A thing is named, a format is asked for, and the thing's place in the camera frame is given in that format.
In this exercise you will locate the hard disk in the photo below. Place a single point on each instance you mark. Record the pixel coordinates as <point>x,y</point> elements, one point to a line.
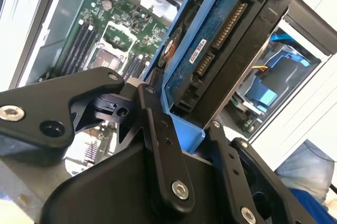
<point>237,50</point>

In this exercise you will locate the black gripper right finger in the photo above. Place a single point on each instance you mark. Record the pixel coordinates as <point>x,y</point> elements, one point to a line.
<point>223,155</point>

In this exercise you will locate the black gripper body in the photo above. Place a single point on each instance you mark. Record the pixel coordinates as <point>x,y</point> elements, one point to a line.
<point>110,187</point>

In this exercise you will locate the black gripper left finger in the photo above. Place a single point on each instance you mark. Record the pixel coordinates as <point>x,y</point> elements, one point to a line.
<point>52,97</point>

